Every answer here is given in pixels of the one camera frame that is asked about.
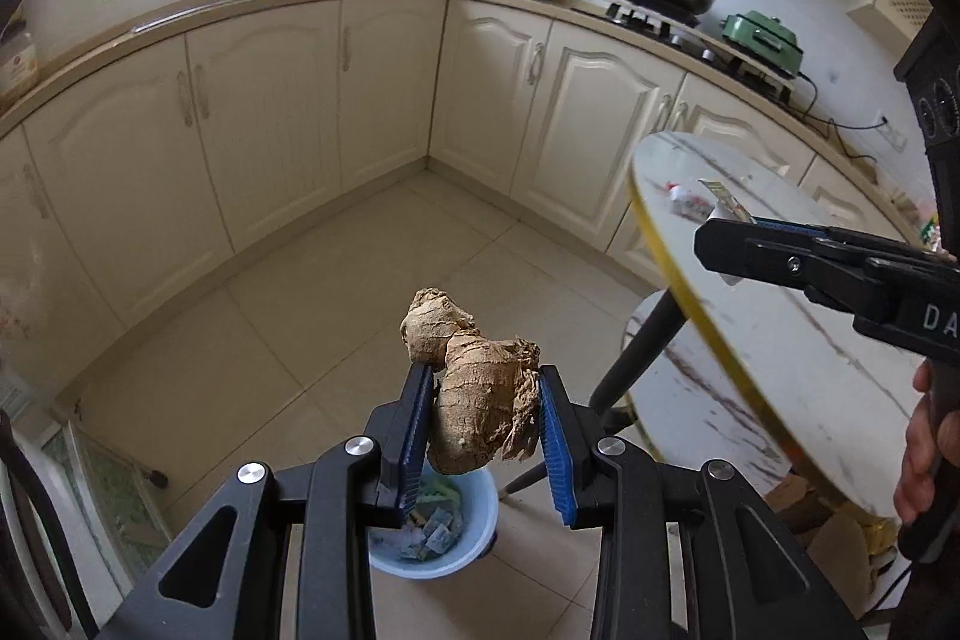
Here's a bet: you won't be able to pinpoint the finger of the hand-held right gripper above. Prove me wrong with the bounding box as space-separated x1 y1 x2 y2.
694 218 826 298
750 218 830 241

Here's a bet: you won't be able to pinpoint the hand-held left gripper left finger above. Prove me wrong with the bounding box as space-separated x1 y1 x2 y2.
97 361 437 640

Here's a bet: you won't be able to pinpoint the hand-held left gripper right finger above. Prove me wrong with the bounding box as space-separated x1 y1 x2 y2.
536 364 863 640

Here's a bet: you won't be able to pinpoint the blue plastic bucket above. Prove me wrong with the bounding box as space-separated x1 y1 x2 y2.
367 467 500 582

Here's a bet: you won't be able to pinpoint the ginger root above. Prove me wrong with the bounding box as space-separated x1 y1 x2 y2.
400 287 542 476

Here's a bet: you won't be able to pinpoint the person's right hand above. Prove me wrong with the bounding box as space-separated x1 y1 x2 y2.
894 362 932 525

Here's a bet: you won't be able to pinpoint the orange white packet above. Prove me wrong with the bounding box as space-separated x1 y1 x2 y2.
699 179 753 225

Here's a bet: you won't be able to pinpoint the white red wrapper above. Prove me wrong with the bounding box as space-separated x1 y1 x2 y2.
666 181 710 220

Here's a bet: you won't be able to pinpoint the round marble table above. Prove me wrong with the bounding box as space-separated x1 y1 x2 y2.
499 131 946 528

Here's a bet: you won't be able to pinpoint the green electric cooker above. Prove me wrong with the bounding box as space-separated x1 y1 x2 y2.
721 10 805 79

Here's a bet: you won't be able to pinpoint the black gas stove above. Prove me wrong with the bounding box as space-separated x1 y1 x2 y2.
574 0 796 101

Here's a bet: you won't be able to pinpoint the cardboard box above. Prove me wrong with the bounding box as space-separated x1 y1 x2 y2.
765 475 901 611

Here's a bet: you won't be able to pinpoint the green patterned floor mat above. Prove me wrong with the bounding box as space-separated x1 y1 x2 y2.
41 422 170 611

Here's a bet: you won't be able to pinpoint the cream lower cabinets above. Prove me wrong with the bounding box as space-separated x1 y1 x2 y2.
0 0 923 386

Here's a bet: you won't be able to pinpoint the black power cable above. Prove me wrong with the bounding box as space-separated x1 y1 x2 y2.
795 74 886 161

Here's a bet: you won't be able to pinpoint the thick black cable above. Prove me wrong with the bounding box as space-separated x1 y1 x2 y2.
0 411 98 640

